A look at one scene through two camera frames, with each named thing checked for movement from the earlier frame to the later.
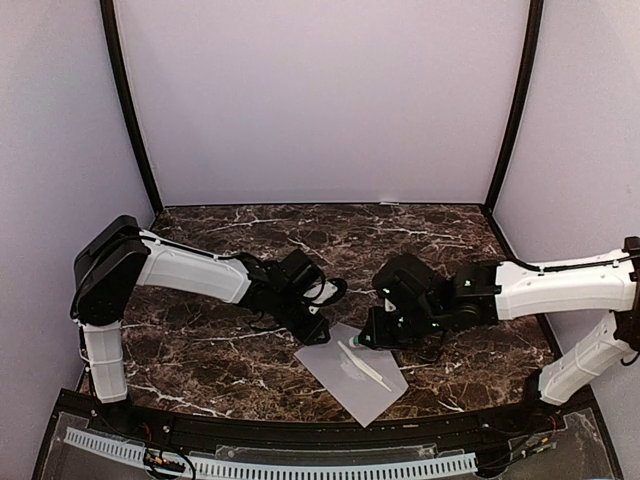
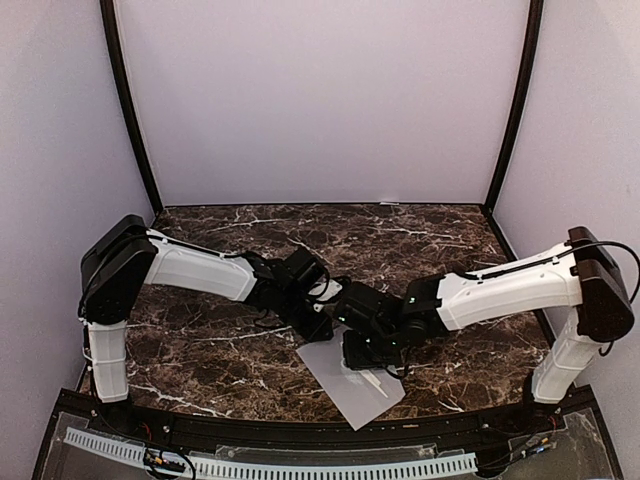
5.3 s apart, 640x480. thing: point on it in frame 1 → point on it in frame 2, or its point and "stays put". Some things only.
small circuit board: x=157 y=461 stays put
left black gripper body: x=299 y=329 stays put
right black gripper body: x=402 y=333 → x=374 y=352
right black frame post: x=534 y=27 stays put
